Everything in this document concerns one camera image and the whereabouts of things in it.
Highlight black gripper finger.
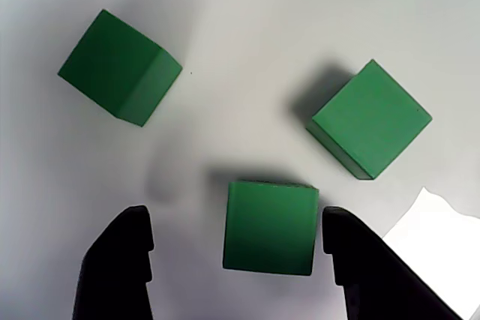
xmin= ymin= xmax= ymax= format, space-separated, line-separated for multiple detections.
xmin=73 ymin=205 xmax=155 ymax=320
xmin=322 ymin=206 xmax=463 ymax=320

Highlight green plastic cube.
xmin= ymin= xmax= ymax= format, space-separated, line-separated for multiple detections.
xmin=57 ymin=8 xmax=184 ymax=128
xmin=222 ymin=180 xmax=320 ymax=277
xmin=305 ymin=58 xmax=434 ymax=181

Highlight white round plate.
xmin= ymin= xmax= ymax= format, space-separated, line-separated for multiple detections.
xmin=0 ymin=0 xmax=480 ymax=320

